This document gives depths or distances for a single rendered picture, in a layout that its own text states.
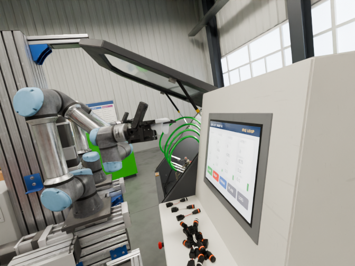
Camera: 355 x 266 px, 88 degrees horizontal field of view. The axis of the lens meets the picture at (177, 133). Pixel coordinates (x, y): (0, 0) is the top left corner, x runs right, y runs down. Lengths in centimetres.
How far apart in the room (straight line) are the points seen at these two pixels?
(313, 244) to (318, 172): 16
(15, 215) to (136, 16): 818
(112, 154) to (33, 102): 36
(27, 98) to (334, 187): 101
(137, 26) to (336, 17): 635
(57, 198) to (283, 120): 88
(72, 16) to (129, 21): 201
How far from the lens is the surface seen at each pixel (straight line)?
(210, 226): 89
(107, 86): 788
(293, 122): 46
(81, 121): 100
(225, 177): 73
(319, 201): 51
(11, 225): 138
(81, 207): 112
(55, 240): 120
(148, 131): 74
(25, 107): 95
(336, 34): 515
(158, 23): 889
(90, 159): 155
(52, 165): 96
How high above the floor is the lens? 150
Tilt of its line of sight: 8 degrees down
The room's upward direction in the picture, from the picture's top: 10 degrees counter-clockwise
